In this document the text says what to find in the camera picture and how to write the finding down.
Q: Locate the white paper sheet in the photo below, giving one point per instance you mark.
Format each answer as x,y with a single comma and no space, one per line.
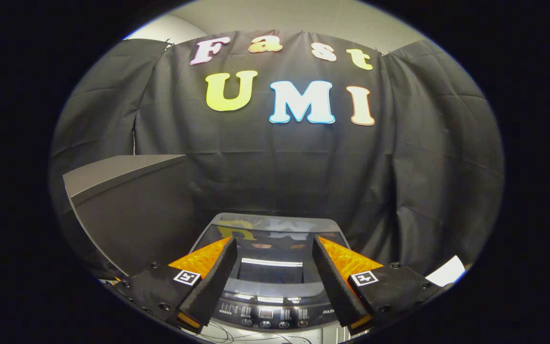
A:
447,272

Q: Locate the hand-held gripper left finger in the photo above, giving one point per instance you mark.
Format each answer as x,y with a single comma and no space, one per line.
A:
215,279

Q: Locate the tinted washing machine lid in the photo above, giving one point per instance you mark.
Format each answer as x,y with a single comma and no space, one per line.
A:
270,272

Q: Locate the dark grey washing machine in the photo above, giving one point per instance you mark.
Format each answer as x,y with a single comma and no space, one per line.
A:
265,313

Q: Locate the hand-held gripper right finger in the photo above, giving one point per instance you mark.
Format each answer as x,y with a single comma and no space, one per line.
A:
332,279

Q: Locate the dark grey cabinet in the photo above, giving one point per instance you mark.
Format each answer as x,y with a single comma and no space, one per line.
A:
136,215

